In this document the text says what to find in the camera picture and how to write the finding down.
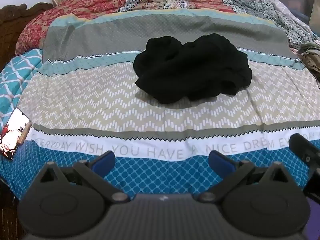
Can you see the patterned teal beige bedsheet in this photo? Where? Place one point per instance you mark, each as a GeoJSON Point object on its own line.
{"type": "Point", "coordinates": [150, 120]}

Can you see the smartphone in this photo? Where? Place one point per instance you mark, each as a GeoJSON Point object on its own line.
{"type": "Point", "coordinates": [13, 133]}

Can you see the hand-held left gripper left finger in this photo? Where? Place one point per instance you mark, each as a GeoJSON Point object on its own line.
{"type": "Point", "coordinates": [103, 161]}

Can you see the grey blue patterned blanket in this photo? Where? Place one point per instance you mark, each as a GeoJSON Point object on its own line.
{"type": "Point", "coordinates": [280, 15]}

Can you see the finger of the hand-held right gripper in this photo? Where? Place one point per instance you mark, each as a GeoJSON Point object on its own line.
{"type": "Point", "coordinates": [303, 147]}

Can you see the tan cardboard box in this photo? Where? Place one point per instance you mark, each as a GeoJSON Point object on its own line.
{"type": "Point", "coordinates": [315, 15]}

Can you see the black pants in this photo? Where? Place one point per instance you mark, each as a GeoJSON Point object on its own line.
{"type": "Point", "coordinates": [192, 67]}

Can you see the dark wooden headboard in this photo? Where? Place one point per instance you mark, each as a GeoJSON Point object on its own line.
{"type": "Point", "coordinates": [10, 22]}

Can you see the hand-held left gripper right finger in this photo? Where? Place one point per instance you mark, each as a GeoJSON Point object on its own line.
{"type": "Point", "coordinates": [221, 162]}

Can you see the red floral quilt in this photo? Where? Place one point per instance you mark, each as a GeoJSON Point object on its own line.
{"type": "Point", "coordinates": [82, 10]}

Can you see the olive crumpled cloth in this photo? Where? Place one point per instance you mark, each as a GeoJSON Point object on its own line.
{"type": "Point", "coordinates": [311, 57]}

